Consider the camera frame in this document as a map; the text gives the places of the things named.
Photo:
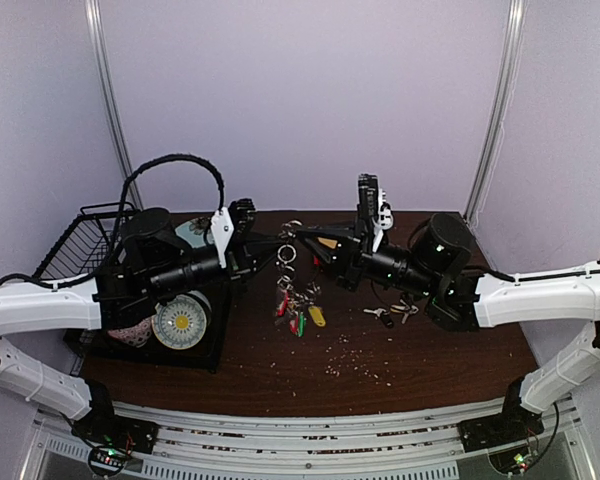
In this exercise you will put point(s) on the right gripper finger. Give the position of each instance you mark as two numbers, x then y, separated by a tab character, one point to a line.
326	231
332	262

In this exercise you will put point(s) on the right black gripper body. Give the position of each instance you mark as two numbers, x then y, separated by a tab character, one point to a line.
353	257

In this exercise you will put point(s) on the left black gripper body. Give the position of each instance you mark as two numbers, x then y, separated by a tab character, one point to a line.
238	266

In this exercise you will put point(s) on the keyring bundle with coloured tags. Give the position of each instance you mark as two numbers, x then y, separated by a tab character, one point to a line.
295	299

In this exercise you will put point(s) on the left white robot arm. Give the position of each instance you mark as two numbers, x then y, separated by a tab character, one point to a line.
147	264

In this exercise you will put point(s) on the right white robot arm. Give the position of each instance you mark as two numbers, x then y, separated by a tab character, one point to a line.
435	268

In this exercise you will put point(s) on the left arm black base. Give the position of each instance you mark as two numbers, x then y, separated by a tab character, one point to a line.
112	439

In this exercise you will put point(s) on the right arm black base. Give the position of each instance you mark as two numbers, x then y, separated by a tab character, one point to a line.
512	424

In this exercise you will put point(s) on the keys with black fob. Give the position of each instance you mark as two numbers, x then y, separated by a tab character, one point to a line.
381	314

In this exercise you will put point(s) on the keys with yellow tag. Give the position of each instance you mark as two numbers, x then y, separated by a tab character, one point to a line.
405	310

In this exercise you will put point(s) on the yellow dotted plate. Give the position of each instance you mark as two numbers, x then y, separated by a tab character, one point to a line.
328	243

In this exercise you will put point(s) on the light blue flower plate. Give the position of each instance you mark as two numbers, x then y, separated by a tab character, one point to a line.
196	231

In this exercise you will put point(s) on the red patterned plate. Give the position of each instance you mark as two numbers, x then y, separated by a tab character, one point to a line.
136	336

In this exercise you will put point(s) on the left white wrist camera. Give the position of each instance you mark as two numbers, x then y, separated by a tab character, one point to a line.
230	226

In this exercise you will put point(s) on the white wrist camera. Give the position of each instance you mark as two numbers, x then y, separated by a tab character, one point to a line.
374	214
230	226

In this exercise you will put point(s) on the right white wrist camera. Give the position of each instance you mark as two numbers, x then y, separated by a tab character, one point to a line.
374	214

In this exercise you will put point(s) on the black wire dish rack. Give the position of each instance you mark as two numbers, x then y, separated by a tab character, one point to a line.
91	245

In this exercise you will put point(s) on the aluminium slotted front rail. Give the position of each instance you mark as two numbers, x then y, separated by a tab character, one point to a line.
422	444

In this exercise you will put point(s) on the left aluminium frame post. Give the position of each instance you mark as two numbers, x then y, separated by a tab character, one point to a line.
112	115

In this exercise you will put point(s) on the aluminium frame post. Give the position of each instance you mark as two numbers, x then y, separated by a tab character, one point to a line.
112	115
494	135

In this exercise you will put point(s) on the right aluminium frame post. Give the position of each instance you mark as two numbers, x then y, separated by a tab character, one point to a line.
494	135

